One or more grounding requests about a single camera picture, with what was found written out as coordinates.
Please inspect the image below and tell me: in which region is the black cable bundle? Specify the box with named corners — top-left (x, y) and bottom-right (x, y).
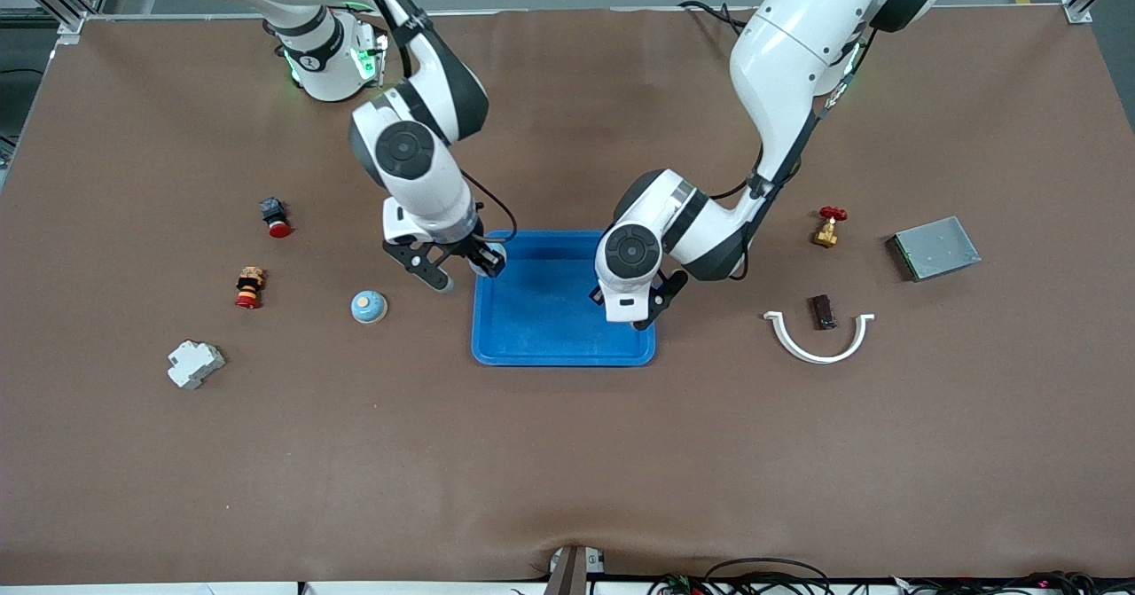
top-left (647, 557), bottom-right (836, 595)
top-left (887, 570), bottom-right (1135, 595)

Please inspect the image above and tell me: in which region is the blue plastic tray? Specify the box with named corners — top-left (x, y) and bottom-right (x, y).
top-left (471, 230), bottom-right (657, 367)

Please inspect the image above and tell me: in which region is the black left base cable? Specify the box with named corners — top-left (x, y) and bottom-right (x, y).
top-left (678, 0), bottom-right (756, 39)

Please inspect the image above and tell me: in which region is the brass valve red handle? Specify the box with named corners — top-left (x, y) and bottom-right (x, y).
top-left (810, 206), bottom-right (849, 248)

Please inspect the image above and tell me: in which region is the red yellow stacked button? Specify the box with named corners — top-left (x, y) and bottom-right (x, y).
top-left (234, 266), bottom-right (267, 310)

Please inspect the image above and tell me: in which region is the white curved plastic clip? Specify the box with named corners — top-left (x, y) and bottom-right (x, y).
top-left (763, 310), bottom-right (875, 365)

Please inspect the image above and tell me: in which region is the metal bracket at table edge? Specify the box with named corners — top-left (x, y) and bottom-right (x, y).
top-left (545, 544), bottom-right (608, 595)

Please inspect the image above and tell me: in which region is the white circuit breaker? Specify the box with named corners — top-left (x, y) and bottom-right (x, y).
top-left (168, 339), bottom-right (226, 390)

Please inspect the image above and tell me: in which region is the red emergency push button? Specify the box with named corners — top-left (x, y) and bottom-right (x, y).
top-left (259, 197), bottom-right (292, 239)

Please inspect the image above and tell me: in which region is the brown table mat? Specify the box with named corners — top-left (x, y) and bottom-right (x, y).
top-left (0, 5), bottom-right (1135, 585)

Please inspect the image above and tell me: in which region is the grey metal box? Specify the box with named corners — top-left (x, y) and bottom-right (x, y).
top-left (885, 215), bottom-right (982, 283)

